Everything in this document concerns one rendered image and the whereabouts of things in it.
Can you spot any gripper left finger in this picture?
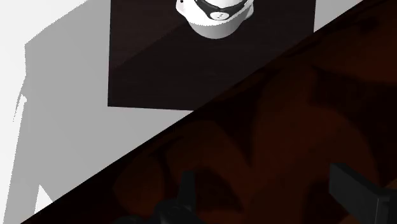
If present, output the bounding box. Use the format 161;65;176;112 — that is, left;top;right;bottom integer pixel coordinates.
112;170;206;224

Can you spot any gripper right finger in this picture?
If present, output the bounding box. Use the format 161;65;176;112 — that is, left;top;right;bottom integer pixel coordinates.
329;162;397;224

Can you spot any dark brown wooden table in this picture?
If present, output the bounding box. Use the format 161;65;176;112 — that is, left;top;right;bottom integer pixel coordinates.
19;0;397;224

